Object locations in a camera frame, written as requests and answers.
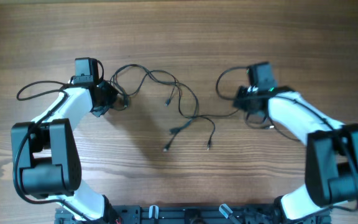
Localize thick black USB cable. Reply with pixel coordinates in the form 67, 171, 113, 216
109, 63, 180, 111

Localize thin black USB cable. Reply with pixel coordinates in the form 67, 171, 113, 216
149, 70, 241, 152

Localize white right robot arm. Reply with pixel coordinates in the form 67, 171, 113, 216
233, 62, 358, 223

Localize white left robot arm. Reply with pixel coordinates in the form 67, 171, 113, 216
11, 57, 122, 223

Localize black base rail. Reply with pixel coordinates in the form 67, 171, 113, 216
54, 203, 332, 224

